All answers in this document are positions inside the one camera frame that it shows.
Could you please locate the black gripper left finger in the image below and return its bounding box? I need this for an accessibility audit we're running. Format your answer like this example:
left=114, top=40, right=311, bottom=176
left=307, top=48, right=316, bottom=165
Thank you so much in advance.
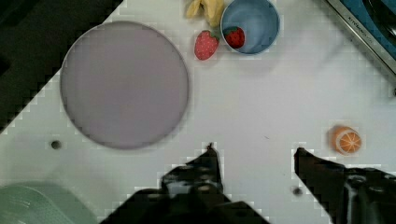
left=100, top=145, right=269, bottom=224

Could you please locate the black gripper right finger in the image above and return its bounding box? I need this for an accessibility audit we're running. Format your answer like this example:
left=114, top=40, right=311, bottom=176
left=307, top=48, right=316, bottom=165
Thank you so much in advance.
left=293, top=147, right=396, bottom=224

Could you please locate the toy orange half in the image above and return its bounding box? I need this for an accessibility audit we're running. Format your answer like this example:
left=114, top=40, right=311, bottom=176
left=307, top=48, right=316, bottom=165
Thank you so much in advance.
left=329, top=125, right=362, bottom=155

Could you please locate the grey round plate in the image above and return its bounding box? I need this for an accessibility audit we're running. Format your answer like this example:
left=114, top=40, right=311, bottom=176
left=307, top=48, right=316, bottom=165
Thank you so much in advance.
left=60, top=21, right=190, bottom=149

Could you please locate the light red felt strawberry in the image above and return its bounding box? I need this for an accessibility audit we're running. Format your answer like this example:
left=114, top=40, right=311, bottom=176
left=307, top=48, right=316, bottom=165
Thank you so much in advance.
left=194, top=30, right=219, bottom=61

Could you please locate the dark red strawberry in bowl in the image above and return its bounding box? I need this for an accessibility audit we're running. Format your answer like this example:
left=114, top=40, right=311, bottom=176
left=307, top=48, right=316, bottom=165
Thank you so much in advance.
left=223, top=26, right=245, bottom=49

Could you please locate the green perforated basket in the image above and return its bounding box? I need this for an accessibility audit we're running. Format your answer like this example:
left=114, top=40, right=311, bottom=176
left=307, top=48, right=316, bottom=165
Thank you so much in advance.
left=0, top=182, right=98, bottom=224

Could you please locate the peeled toy banana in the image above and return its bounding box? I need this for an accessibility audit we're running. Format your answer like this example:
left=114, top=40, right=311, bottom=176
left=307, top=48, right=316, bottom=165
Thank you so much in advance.
left=186, top=0, right=225, bottom=28

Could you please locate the blue bowl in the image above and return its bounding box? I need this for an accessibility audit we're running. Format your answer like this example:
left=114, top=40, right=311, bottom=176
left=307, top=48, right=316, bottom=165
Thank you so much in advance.
left=219, top=0, right=280, bottom=55

